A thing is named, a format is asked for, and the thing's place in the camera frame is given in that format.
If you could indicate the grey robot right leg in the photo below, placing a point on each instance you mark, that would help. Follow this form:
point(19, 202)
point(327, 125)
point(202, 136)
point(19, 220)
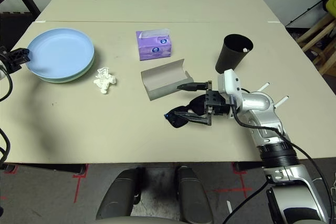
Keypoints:
point(194, 195)

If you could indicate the black stand rod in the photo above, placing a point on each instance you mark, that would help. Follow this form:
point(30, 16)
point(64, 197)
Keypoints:
point(309, 10)

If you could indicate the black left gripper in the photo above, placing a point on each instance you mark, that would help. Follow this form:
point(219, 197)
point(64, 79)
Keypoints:
point(6, 60)

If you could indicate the black plastic cup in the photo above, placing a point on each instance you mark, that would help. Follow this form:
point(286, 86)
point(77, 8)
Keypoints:
point(228, 58)

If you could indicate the black foam floor mat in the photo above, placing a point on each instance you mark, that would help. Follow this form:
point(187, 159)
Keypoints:
point(13, 30)

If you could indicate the grey open glasses case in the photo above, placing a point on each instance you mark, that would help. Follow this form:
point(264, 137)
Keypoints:
point(162, 77)

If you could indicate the blue plastic plate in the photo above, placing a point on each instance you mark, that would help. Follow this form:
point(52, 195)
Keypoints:
point(60, 51)

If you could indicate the green plastic plate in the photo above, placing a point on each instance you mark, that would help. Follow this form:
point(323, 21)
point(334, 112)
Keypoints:
point(63, 81)

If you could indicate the grey robot left leg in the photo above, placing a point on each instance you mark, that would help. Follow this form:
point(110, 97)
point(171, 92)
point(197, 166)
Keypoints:
point(118, 195)

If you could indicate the black sunglasses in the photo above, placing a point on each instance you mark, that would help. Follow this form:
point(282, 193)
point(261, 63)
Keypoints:
point(178, 121)

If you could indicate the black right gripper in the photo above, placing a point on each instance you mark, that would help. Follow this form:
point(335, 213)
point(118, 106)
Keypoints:
point(219, 103)

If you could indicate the red floor tape mark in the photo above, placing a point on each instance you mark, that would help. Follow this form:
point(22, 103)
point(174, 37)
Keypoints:
point(242, 188)

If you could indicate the yellow-green object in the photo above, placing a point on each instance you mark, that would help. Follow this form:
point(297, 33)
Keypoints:
point(331, 5)

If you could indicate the beige robot torso cover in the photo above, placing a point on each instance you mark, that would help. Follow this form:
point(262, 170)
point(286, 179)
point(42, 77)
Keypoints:
point(139, 221)

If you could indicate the wooden rack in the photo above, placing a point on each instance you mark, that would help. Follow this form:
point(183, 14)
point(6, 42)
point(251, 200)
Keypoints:
point(315, 28)

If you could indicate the white tissue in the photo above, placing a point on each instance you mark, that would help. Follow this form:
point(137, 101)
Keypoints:
point(105, 81)

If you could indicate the grey robot leg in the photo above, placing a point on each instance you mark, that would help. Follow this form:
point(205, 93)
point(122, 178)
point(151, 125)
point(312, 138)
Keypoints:
point(194, 195)
point(118, 195)

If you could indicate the white floor tape strip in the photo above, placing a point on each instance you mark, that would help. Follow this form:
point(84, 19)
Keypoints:
point(229, 206)

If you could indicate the purple tissue box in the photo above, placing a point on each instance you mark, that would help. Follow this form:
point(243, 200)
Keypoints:
point(155, 51)

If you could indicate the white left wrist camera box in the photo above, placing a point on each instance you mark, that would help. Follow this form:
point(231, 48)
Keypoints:
point(2, 72)

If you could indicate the black table foot bar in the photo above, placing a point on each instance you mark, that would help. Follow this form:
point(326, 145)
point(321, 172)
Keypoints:
point(57, 168)
point(249, 165)

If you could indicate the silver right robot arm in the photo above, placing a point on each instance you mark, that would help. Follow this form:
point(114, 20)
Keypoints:
point(262, 103)

